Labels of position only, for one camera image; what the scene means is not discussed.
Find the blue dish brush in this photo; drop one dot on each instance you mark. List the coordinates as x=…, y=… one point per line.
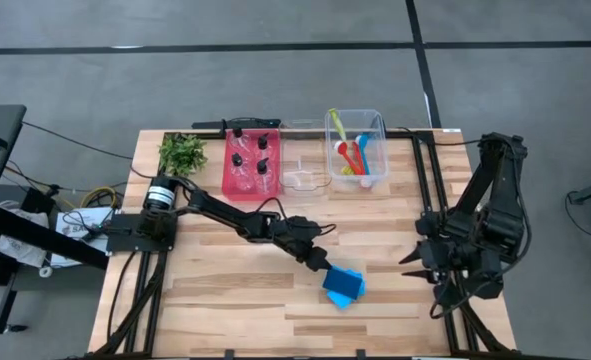
x=365, y=155

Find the clear pump bottle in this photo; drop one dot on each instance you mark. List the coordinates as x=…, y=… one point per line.
x=262, y=141
x=237, y=160
x=262, y=166
x=237, y=133

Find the black aluminium table frame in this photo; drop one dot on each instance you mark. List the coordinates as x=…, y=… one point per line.
x=405, y=134

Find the large clear plastic bin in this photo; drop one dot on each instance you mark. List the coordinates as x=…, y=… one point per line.
x=377, y=150

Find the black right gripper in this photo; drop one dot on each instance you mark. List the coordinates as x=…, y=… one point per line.
x=445, y=260

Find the black desk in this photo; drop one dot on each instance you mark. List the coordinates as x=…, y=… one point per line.
x=0, y=120

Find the red plastic tray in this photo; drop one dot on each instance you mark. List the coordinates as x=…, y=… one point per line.
x=250, y=150

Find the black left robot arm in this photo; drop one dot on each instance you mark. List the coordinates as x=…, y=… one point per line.
x=215, y=210

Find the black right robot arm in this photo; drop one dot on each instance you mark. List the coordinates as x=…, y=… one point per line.
x=500, y=200

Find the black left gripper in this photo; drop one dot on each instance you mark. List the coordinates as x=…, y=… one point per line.
x=297, y=235

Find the white printed bag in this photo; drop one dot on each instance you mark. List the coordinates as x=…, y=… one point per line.
x=72, y=231

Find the green dish brush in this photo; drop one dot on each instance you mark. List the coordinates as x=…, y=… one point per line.
x=339, y=127

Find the white tape roll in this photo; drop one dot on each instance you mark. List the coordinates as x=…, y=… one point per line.
x=45, y=271

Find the black table clamp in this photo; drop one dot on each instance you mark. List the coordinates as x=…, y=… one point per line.
x=360, y=354
x=229, y=354

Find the blue sponge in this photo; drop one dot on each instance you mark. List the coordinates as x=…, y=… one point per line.
x=345, y=282
x=339, y=301

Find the black power strip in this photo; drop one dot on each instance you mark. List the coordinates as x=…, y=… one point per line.
x=245, y=123

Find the red spoon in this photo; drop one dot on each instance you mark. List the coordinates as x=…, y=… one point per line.
x=358, y=157

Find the green plant in white pot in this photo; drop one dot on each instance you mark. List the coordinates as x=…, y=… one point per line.
x=182, y=155

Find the small clear plastic bin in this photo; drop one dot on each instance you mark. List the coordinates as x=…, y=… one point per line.
x=302, y=150

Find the red dish brush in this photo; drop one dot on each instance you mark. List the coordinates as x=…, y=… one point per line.
x=347, y=160

